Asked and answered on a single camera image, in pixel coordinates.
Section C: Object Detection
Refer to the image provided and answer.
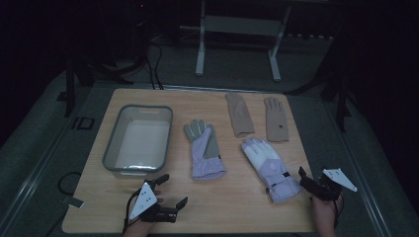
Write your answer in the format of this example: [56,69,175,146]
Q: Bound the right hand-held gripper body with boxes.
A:
[309,168,359,202]

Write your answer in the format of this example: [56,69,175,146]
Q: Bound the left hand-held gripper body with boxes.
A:
[127,179,179,224]

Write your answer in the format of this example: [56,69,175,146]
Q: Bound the purple ski glove white back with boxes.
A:
[240,136,303,203]

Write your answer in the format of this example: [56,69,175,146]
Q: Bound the grey plastic storage bin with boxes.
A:
[102,104,174,179]

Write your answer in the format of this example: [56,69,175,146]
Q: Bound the purple ski glove grey palm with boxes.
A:
[183,118,227,182]

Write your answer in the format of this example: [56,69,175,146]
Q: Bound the beige glove with dark dot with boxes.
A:
[263,96,291,143]

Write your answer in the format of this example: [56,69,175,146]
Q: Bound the plain beige knit glove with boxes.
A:
[224,92,256,138]

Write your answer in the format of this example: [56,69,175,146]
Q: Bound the person's right hand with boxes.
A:
[309,196,344,237]

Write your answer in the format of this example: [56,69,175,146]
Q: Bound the person's left hand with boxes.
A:
[122,220,156,237]

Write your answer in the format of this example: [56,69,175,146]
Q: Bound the black tripod stand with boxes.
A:
[286,65,354,132]
[55,58,134,118]

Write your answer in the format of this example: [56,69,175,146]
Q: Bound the silver metal strip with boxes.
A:
[161,84,265,94]

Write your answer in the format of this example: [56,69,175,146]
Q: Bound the left hand-held gripper black cable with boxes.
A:
[122,187,147,235]

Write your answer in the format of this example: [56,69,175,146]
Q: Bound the hand-held gripper black cable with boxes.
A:
[333,192,346,230]
[122,187,147,235]

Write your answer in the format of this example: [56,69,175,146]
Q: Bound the right hand-held gripper black cable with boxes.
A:
[333,192,346,230]

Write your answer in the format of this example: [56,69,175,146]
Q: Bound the black looped floor cable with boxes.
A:
[57,171,83,196]

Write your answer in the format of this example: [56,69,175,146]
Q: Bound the black hanging cable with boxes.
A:
[144,55,156,91]
[149,40,165,91]

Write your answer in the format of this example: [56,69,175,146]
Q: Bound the white metal stand frame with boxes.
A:
[179,0,293,83]

